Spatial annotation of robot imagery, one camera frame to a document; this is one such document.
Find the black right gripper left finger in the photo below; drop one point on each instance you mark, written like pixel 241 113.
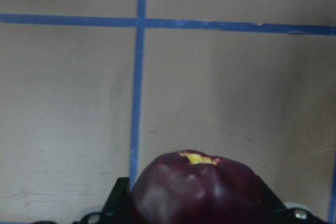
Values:
pixel 117 208

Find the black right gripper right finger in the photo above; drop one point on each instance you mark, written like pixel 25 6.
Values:
pixel 271 201

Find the dark purple apple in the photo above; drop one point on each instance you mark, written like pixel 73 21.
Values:
pixel 192 187

